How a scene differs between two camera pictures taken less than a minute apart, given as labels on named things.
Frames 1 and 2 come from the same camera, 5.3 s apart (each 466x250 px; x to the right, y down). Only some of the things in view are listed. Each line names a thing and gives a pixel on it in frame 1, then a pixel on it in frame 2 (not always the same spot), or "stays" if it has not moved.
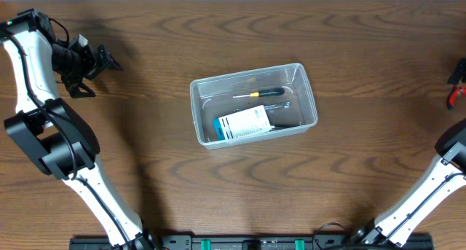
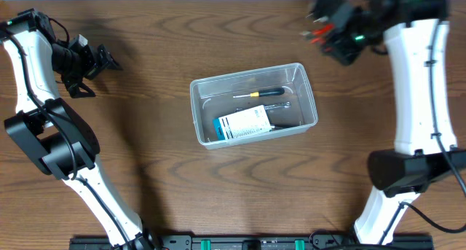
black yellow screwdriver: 263,92 stays
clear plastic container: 245,106 stays
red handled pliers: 454,92 → 312,34
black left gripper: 92,65 stays
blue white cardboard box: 245,123 stays
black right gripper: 461,72 → 331,47
